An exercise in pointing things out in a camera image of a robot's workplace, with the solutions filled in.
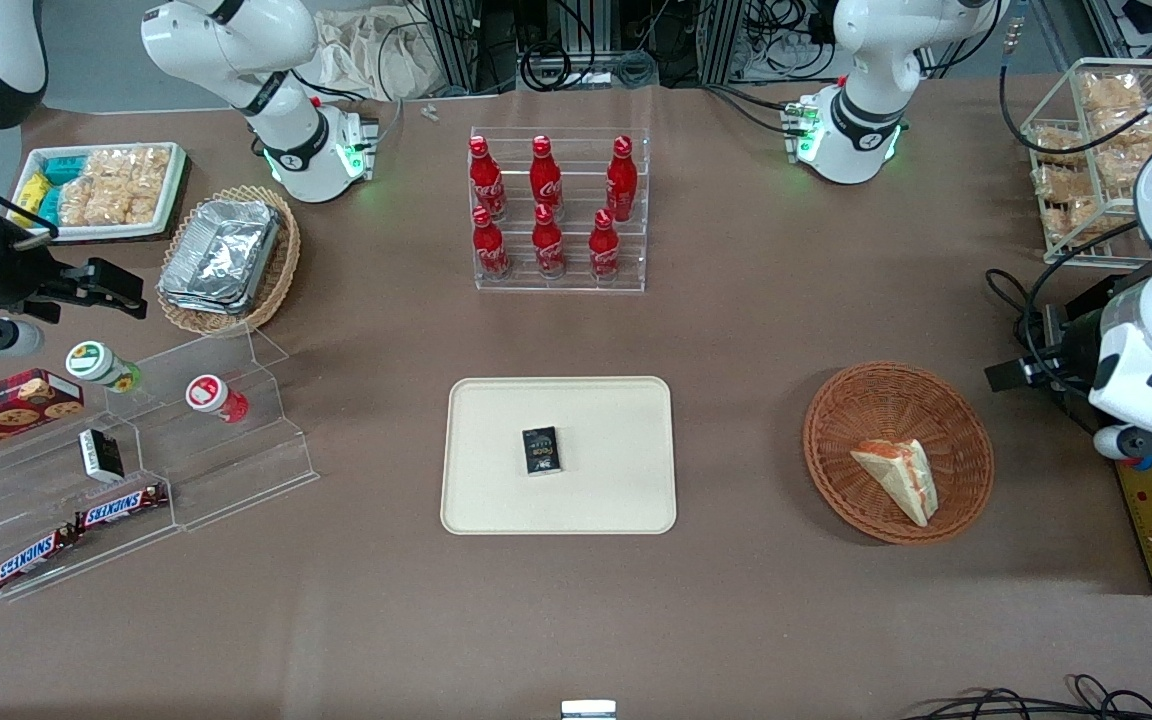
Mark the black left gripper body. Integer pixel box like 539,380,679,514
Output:
985,345,1102,401

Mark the triangular sandwich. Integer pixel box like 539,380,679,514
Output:
849,438,940,529

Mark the white rectangular snack tray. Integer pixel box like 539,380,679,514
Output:
10,141,189,244

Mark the light wicker basket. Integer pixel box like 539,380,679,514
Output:
155,185,303,338

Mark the brown wicker basket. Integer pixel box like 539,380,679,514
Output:
802,361,996,546

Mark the beige plastic tray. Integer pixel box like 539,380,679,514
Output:
440,377,678,536

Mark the green lid cup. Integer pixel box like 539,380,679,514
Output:
65,340,143,394

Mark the rice cracker bag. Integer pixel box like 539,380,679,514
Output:
56,180,159,228
84,147,173,199

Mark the yellow snack pack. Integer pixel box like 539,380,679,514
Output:
13,171,53,217

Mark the stack of foil trays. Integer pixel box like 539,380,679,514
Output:
157,198,283,317

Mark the red cookie box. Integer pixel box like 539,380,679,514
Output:
0,367,86,465

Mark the red lid cup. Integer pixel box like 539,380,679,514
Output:
185,373,250,424

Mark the fried snack bag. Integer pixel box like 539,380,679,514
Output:
1096,144,1152,193
1032,164,1098,207
1080,71,1148,114
1030,125,1090,170
1040,197,1103,247
1090,106,1152,151

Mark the small black white box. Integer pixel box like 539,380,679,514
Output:
78,427,126,484

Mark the snickers bar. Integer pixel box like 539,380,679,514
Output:
0,526,81,592
73,483,170,532

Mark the clear acrylic tiered stand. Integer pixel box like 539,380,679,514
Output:
0,325,320,603

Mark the white cloth bag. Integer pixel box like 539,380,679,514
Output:
308,5,449,102

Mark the red cola bottle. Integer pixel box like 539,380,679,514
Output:
588,208,623,282
468,136,508,222
605,135,640,224
471,206,513,282
531,203,568,280
529,135,565,215

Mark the clear acrylic bottle rack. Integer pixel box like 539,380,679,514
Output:
469,126,650,294

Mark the black machine cable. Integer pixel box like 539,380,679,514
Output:
984,224,1152,403

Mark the white wire basket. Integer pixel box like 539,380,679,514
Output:
1020,57,1152,268

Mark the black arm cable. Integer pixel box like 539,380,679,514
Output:
998,30,1152,157

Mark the black floor cable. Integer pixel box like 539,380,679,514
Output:
901,674,1152,720

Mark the aluminium profile frame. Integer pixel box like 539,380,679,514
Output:
424,0,519,95
698,0,747,85

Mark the black coiled cable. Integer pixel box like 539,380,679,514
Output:
520,42,574,93

